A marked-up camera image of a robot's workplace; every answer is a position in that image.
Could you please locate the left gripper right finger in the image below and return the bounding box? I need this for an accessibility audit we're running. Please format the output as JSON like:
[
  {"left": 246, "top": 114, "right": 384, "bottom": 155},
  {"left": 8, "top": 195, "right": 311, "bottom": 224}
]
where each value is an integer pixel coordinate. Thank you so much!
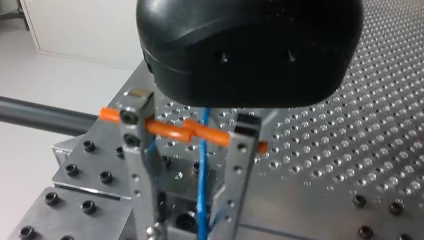
[{"left": 207, "top": 112, "right": 263, "bottom": 240}]

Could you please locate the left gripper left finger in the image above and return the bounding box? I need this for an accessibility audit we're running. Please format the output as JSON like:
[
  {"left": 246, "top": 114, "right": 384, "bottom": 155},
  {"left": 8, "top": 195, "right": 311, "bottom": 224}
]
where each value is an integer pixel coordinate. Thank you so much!
[{"left": 118, "top": 88, "right": 160, "bottom": 240}]

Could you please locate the dark grey bar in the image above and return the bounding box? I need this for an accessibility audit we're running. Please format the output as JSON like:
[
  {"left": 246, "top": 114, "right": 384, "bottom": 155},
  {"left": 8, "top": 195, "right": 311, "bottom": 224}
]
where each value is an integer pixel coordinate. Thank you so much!
[{"left": 0, "top": 95, "right": 100, "bottom": 137}]

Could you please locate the blue cable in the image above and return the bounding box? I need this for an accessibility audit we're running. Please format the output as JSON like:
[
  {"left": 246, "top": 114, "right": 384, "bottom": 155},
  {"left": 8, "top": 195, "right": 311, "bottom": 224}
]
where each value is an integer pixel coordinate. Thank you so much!
[{"left": 144, "top": 107, "right": 228, "bottom": 240}]

